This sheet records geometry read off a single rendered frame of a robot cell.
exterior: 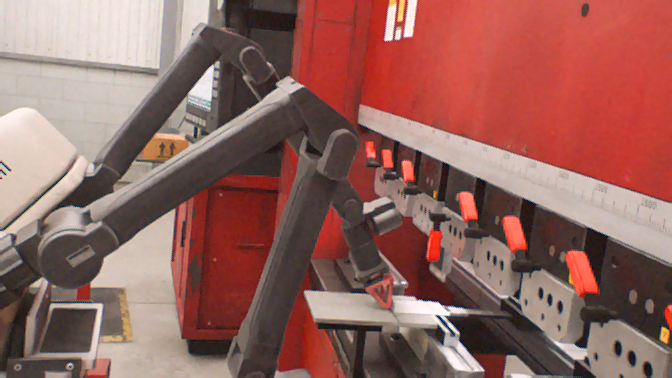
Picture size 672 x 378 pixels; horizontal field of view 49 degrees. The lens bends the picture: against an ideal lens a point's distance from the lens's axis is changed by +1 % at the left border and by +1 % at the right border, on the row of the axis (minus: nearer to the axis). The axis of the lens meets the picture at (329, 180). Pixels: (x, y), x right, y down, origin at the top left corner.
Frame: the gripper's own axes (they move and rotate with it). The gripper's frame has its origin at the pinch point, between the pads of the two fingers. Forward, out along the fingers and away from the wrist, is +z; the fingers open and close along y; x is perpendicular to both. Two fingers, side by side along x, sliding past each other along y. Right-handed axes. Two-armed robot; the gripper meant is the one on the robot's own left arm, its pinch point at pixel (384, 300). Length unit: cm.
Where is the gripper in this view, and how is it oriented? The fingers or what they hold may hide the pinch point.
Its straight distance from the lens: 165.9
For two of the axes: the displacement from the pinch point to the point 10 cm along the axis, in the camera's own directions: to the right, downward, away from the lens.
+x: -9.2, 3.9, -0.9
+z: 3.6, 9.0, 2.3
